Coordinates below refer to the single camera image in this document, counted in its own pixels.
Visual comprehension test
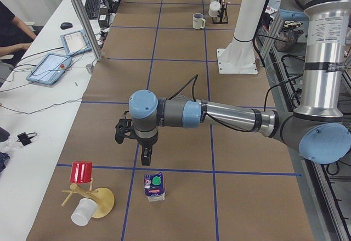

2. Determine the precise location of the wooden cup tree stand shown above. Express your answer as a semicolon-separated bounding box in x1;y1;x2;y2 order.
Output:
61;178;115;218

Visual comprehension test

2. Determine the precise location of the black computer mouse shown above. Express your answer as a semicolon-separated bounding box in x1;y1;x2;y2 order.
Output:
60;22;73;30

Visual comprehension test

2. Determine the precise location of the teach pendant tablet near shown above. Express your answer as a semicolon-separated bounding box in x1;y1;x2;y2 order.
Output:
26;53;72;86

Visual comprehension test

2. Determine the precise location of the teach pendant tablet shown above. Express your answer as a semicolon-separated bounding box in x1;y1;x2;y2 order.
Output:
26;53;72;86
60;30;92;56

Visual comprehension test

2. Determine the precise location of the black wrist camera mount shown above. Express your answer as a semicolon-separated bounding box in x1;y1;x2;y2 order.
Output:
115;110;136;144

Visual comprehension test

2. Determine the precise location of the white mug on rack lower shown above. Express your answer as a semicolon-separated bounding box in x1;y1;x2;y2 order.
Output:
208;1;221;18

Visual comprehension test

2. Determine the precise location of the white HOME mug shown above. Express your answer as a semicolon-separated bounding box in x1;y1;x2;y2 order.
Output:
193;13;206;30

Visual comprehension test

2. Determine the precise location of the red cup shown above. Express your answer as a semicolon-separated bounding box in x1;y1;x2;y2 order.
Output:
69;161;93;184

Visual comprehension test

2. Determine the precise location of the white cup on wooden stand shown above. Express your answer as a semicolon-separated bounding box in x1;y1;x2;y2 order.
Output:
71;198;98;226

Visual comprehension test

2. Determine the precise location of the small black adapter device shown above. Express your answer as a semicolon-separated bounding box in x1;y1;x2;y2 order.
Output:
17;132;38;146

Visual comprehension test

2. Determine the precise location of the black box on desk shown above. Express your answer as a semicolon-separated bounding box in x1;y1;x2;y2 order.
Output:
98;7;114;28

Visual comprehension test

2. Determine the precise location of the teach pendant tablet far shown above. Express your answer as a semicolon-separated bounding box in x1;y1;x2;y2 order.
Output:
60;30;92;56

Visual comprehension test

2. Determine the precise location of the aluminium frame post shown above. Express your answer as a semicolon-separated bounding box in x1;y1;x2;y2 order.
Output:
71;0;103;61

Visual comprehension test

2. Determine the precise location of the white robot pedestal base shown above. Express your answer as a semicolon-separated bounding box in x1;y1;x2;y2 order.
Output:
217;0;266;75

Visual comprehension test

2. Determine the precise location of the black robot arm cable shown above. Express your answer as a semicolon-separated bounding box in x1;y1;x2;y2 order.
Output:
167;74;304;132

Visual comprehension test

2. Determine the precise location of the black wire mug rack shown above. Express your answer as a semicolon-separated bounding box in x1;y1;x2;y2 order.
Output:
212;0;229;24

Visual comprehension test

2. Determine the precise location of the seated person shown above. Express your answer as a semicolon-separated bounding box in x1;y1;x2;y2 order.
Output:
0;1;38;80

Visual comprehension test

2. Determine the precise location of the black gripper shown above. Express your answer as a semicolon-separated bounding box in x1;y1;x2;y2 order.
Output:
136;128;158;166

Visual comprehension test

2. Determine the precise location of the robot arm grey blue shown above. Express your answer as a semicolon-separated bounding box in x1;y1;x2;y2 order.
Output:
115;0;350;165

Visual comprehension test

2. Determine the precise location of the blue white milk carton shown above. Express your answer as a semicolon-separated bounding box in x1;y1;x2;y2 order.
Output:
144;172;165;202

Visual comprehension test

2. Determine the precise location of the black keyboard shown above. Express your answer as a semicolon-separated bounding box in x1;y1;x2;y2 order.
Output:
84;0;100;19

